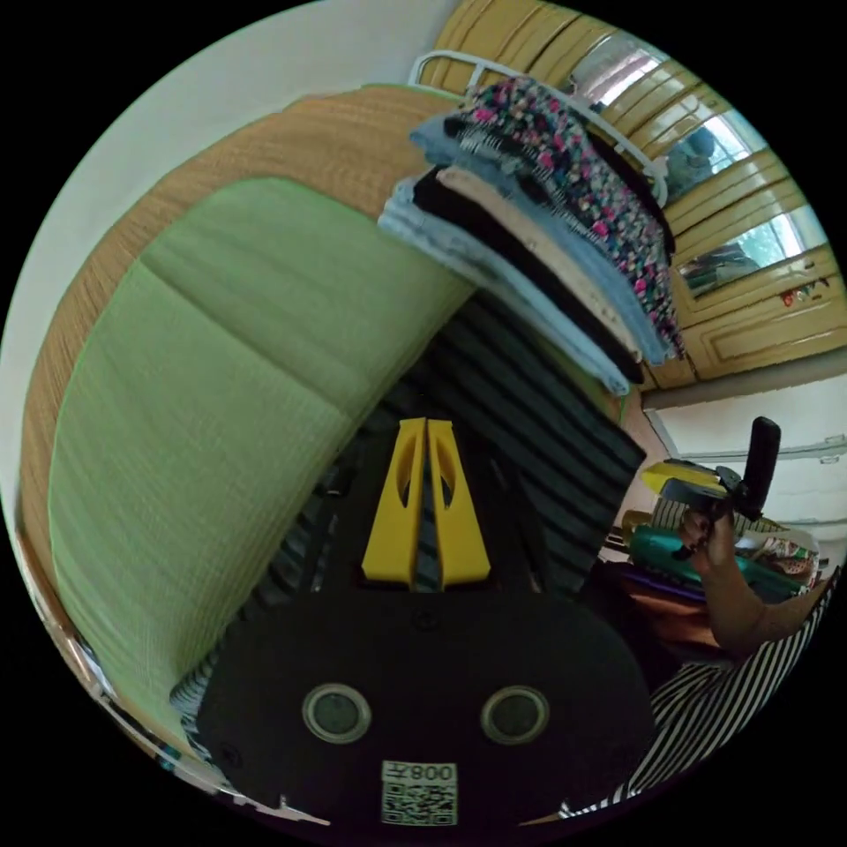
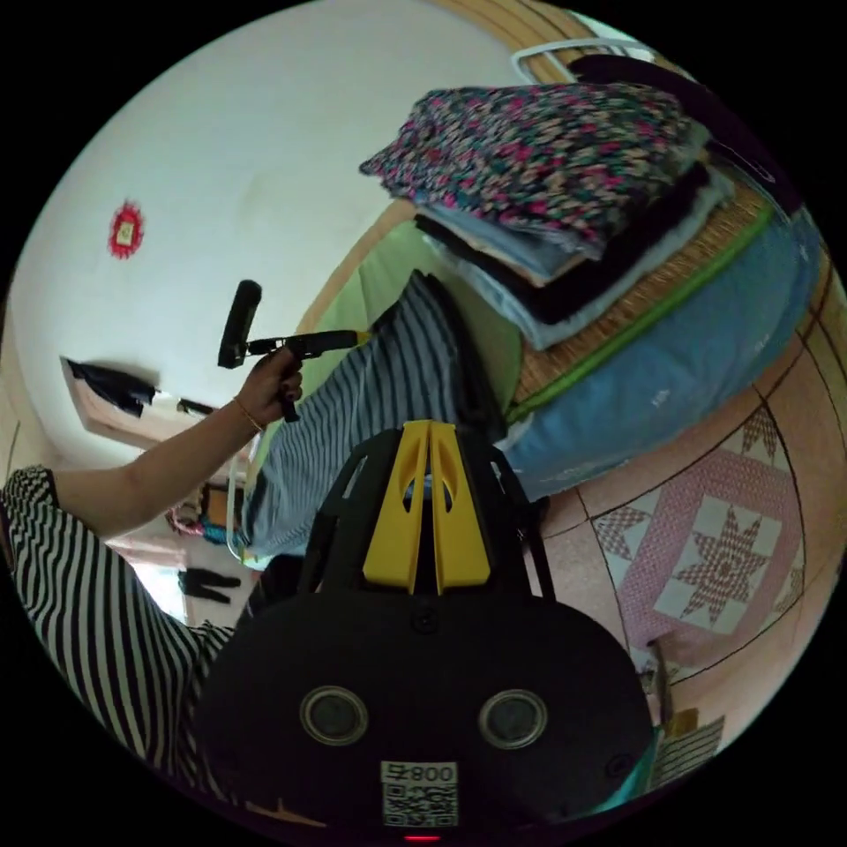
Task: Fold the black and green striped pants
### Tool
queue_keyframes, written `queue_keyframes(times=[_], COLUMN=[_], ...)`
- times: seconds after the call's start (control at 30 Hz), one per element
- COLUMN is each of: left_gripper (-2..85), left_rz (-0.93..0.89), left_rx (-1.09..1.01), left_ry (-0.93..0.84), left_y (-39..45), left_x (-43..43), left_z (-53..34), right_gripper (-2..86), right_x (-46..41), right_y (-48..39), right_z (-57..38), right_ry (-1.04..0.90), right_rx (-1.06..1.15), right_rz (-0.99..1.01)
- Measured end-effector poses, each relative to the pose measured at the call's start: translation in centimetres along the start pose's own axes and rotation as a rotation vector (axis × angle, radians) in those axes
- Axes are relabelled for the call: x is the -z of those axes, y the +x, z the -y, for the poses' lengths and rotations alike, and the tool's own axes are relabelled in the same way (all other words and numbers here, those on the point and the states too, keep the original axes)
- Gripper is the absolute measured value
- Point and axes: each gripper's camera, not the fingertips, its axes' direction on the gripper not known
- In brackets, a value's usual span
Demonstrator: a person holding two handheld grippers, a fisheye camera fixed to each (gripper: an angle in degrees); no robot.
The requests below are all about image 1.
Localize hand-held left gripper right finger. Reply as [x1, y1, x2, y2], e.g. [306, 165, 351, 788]
[427, 418, 493, 591]

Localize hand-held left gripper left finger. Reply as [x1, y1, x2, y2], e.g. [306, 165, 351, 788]
[360, 417, 428, 586]

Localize black and green striped pants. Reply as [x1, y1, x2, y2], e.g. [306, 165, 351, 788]
[169, 289, 648, 753]

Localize person's right forearm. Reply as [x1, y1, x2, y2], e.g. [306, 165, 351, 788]
[695, 549, 798, 664]

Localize person's right hand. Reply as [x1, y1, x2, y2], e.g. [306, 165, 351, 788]
[677, 506, 737, 572]

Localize yellow cupboard with mirrors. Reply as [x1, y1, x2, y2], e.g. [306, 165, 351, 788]
[433, 0, 847, 393]

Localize person's body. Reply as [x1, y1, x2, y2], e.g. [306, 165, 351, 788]
[558, 567, 843, 823]

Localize bed with woven mat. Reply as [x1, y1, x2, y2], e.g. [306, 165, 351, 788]
[16, 49, 671, 798]

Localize pile of clothes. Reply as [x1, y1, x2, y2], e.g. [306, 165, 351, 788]
[377, 76, 686, 398]

